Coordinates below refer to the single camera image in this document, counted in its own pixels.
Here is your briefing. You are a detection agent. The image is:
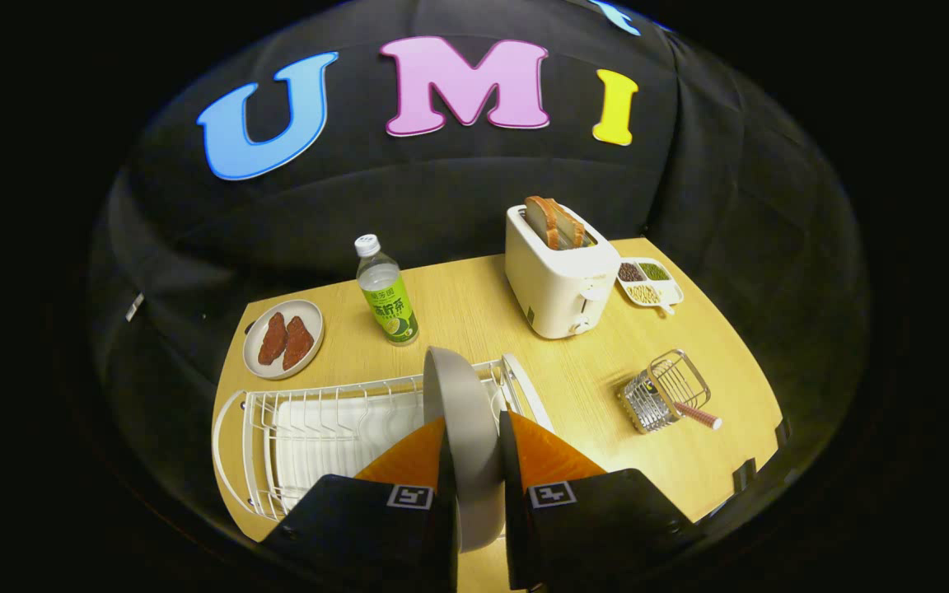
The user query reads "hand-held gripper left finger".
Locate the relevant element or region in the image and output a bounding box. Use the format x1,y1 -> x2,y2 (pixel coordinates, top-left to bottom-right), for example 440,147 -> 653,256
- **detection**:
260,416 -> 459,593

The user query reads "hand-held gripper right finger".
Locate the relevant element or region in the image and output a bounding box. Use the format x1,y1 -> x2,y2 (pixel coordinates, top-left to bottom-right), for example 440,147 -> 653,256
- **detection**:
498,410 -> 702,592

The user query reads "grey plate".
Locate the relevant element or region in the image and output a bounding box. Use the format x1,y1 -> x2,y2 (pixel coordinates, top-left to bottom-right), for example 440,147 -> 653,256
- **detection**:
423,346 -> 508,553

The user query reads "white wire dish rack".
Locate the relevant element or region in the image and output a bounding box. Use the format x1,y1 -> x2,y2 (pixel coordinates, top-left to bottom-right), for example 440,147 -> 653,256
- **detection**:
212,353 -> 556,524

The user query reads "metal wire basket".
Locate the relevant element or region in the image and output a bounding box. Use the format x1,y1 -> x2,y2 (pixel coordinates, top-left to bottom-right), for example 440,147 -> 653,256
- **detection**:
619,349 -> 712,435

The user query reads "spoon with red striped handle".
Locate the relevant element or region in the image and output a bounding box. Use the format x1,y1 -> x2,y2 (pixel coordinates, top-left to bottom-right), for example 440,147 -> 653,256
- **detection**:
646,381 -> 723,432

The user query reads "small beige plate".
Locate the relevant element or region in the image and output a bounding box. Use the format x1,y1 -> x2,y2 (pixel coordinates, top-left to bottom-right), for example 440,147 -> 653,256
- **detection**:
242,299 -> 325,381

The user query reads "white divided dish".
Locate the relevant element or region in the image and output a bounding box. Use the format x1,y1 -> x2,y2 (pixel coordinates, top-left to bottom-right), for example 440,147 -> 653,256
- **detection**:
615,257 -> 685,316

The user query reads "green label drink bottle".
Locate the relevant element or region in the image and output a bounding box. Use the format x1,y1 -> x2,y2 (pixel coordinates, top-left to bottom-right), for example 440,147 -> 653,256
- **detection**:
354,234 -> 420,347

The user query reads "brown meat piece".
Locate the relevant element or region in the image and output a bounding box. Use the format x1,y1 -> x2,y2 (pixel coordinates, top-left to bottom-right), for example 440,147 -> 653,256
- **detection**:
283,316 -> 316,371
258,312 -> 289,367

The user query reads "white toaster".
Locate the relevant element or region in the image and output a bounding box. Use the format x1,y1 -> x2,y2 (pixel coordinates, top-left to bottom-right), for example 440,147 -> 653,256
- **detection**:
505,203 -> 622,340

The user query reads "toasted bread slice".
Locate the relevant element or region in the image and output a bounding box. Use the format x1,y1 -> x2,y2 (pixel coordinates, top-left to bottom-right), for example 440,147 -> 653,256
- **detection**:
553,200 -> 587,248
524,196 -> 562,250

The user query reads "black backdrop cloth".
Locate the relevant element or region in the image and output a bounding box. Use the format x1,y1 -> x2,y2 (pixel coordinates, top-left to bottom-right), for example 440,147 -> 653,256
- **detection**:
87,0 -> 871,536

